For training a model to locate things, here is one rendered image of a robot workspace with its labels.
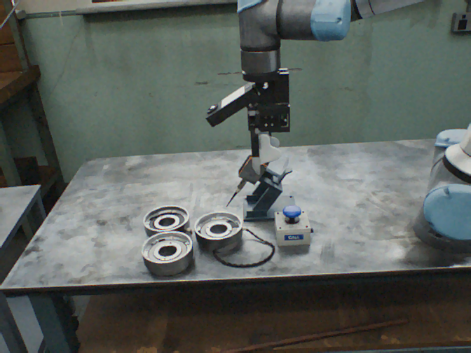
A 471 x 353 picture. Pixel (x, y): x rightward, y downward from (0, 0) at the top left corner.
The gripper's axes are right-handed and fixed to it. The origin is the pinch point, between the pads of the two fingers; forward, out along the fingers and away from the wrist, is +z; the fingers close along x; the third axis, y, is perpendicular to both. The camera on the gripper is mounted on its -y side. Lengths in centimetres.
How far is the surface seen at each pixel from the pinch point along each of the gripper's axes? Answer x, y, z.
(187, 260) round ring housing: -13.1, -14.4, 14.2
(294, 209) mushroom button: -3.4, 7.9, 9.1
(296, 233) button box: -6.6, 8.0, 13.2
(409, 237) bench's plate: -4.9, 32.5, 16.6
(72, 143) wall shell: 156, -109, 59
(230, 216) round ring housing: 1.1, -6.1, 13.3
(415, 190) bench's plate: 14.5, 40.2, 16.6
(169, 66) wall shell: 157, -44, 17
